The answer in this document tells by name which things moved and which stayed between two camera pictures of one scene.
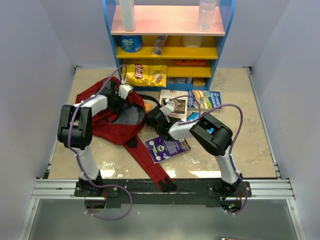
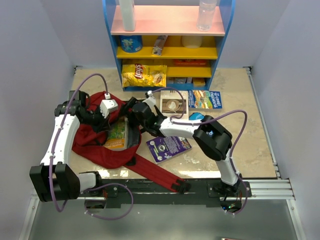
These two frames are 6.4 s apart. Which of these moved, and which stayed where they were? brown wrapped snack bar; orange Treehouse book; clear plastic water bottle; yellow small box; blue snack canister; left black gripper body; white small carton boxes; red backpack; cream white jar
Moved: red backpack; left black gripper body; orange Treehouse book
Stayed: cream white jar; brown wrapped snack bar; clear plastic water bottle; yellow small box; white small carton boxes; blue snack canister
